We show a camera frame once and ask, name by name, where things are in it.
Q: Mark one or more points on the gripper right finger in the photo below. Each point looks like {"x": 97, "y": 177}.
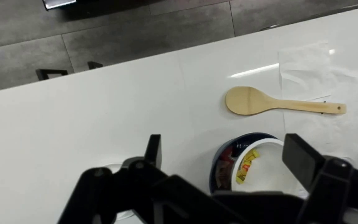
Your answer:
{"x": 331, "y": 186}

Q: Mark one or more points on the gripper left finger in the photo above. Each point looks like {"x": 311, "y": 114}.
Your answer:
{"x": 141, "y": 189}

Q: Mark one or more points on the dark blue coffee cup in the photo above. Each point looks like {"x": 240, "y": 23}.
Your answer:
{"x": 269, "y": 174}

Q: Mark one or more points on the yellow sachet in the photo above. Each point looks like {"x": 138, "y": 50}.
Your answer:
{"x": 245, "y": 169}

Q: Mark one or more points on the white paper sheet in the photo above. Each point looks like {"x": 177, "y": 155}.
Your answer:
{"x": 328, "y": 74}

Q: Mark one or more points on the wooden spoon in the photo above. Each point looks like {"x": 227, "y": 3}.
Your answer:
{"x": 250, "y": 101}

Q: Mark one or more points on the black metal leg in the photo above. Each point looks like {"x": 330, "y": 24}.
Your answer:
{"x": 46, "y": 73}
{"x": 94, "y": 65}

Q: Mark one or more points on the silver metal base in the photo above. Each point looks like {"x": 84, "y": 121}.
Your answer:
{"x": 57, "y": 3}

